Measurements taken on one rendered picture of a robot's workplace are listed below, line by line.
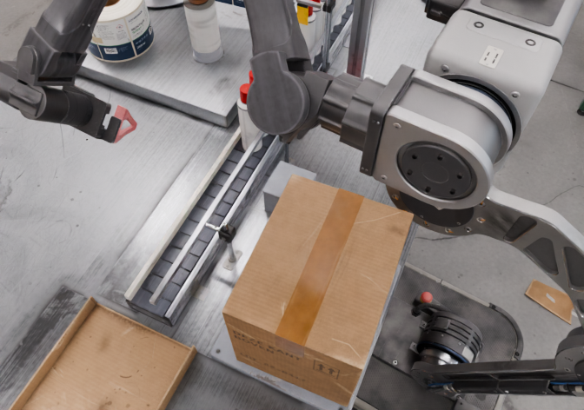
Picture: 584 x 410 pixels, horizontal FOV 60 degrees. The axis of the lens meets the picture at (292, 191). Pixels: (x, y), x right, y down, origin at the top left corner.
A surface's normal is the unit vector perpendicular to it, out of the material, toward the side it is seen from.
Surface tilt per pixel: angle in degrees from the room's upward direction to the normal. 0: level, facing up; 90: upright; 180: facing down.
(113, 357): 0
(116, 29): 90
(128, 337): 0
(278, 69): 51
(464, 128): 8
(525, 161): 0
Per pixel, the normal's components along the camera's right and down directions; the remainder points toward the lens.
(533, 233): -0.51, 0.71
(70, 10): -0.30, 0.16
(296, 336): 0.00, -0.56
